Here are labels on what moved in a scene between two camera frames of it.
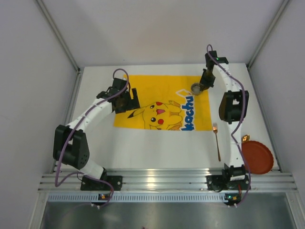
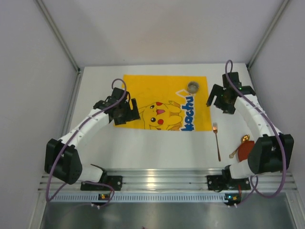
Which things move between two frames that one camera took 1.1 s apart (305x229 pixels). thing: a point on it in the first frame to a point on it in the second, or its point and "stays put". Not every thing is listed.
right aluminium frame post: x=263 y=40 stays put
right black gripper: x=205 y=82 to x=218 y=97
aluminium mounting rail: x=163 y=180 stays put
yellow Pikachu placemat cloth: x=167 y=102 stays put
